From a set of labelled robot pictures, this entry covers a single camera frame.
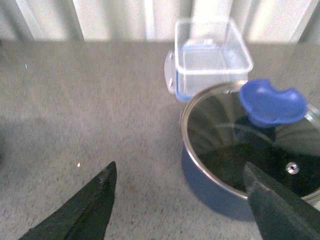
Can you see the blue saucepan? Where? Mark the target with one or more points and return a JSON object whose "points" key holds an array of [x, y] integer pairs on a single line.
{"points": [[211, 194]]}

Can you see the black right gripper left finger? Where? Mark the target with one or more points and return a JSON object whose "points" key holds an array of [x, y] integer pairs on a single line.
{"points": [[85, 216]]}

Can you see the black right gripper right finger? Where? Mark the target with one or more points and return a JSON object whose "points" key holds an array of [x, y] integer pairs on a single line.
{"points": [[279, 213]]}

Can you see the clear plastic container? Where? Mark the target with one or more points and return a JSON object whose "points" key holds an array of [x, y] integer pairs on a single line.
{"points": [[206, 53]]}

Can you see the glass lid with blue knob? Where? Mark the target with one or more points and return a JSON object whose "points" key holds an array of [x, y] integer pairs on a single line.
{"points": [[220, 139]]}

